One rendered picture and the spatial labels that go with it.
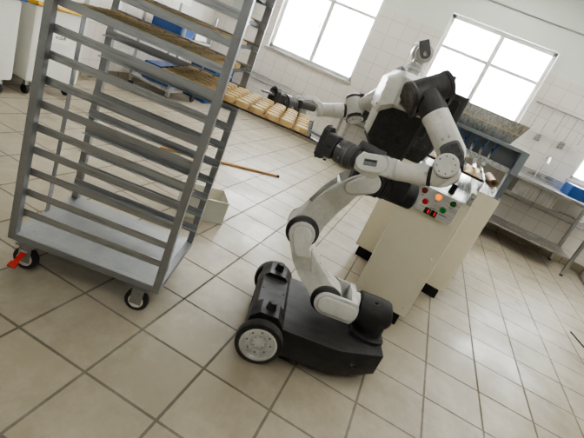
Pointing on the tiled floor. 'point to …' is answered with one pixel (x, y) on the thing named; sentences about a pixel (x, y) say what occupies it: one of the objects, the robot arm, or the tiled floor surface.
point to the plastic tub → (215, 214)
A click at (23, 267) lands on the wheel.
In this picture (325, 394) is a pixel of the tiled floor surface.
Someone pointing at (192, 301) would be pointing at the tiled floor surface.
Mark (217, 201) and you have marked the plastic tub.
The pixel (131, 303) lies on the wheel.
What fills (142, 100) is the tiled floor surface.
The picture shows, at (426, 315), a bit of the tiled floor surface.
